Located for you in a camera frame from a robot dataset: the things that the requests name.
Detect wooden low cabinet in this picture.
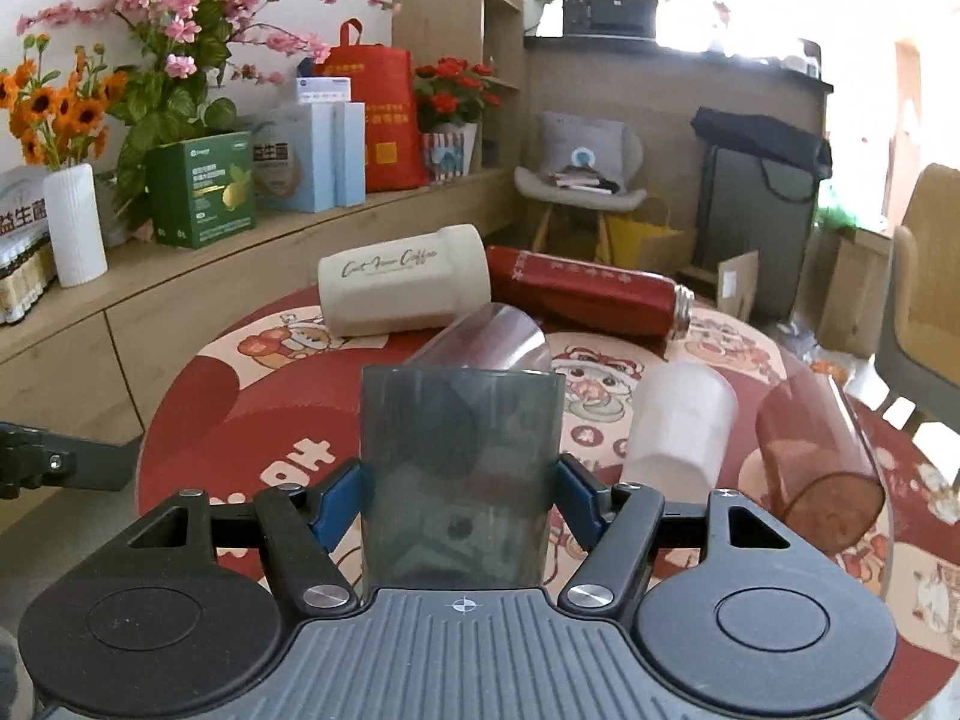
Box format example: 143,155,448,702
2,169,521,444

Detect white ribbed vase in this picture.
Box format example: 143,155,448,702
43,163,107,288

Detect cardboard box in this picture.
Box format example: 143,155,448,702
716,250,760,322

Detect red tote bag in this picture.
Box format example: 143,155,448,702
313,18,427,192

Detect orange sunflower bouquet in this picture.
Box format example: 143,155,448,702
2,32,127,171

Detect red potted flowers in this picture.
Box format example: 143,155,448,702
413,55,501,176

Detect grey cushion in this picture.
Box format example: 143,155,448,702
539,110,626,190

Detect red thermos bottle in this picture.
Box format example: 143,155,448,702
487,245,695,340

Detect white plastic cup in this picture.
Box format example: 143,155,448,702
622,361,739,504

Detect dark green translucent cup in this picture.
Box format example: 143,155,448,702
359,366,565,595

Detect grey shell chair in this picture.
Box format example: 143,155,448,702
514,122,647,265

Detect cream coffee tumbler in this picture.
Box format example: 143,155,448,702
317,224,491,337

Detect green product box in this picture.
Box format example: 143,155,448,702
145,132,256,249

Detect round glass coffee table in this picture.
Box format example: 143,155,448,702
137,298,892,592

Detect beige armchair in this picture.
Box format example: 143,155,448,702
874,164,958,433

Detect brown translucent cup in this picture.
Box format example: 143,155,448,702
755,367,885,556

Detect purple translucent cup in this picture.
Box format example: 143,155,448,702
407,302,551,372

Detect black printer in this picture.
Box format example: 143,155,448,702
563,0,659,39

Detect light blue product boxes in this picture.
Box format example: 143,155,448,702
244,76,366,213

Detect yellow paper bag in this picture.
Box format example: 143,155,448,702
605,195,690,275

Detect pink blossom artificial flowers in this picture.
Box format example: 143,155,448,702
11,0,398,205

